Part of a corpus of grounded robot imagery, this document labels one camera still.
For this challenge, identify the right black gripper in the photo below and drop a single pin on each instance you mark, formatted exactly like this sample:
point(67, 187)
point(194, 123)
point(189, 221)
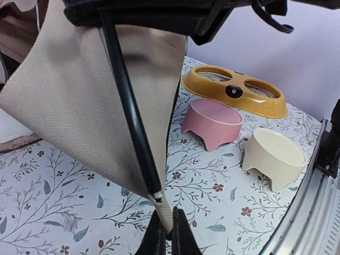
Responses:
point(200, 20)

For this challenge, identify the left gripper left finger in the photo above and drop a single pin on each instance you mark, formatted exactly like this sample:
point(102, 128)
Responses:
point(154, 240)

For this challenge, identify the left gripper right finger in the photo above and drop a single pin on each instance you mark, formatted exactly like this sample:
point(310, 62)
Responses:
point(183, 241)

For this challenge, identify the black tent pole long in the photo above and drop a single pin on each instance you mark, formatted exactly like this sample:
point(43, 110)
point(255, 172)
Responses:
point(130, 107)

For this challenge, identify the beige fabric pet tent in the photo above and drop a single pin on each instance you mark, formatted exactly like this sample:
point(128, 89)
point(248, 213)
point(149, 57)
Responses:
point(64, 89)

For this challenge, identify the pink footed pet bowl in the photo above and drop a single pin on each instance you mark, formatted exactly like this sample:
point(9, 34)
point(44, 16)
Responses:
point(214, 122)

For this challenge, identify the cream footed pet bowl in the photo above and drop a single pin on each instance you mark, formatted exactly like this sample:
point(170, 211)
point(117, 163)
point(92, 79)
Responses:
point(275, 156)

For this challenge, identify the white pet cushion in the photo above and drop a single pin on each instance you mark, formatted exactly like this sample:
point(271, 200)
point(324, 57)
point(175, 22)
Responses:
point(13, 134)

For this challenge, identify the yellow double bowl holder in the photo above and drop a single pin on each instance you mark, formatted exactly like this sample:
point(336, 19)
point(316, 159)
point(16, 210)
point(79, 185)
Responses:
point(240, 91)

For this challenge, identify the floral patterned table mat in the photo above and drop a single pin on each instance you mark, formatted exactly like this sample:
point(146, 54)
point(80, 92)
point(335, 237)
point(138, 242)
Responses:
point(51, 204)

